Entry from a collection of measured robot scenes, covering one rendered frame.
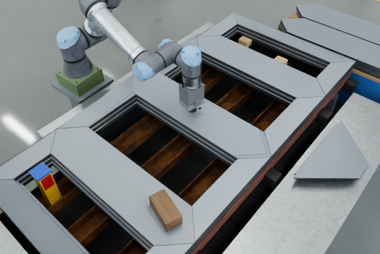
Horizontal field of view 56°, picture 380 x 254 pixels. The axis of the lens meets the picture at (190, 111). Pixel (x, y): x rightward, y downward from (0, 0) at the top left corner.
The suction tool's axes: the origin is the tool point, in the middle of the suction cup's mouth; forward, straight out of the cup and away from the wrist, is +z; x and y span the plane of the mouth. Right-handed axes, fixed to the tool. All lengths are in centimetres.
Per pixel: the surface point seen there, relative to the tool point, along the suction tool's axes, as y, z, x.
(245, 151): 2.0, -1.3, -31.0
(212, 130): -0.8, -1.3, -14.9
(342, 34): 102, 0, -3
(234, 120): 9.7, -1.3, -16.3
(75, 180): -55, 1, -1
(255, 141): 8.4, -1.3, -29.8
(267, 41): 66, 1, 18
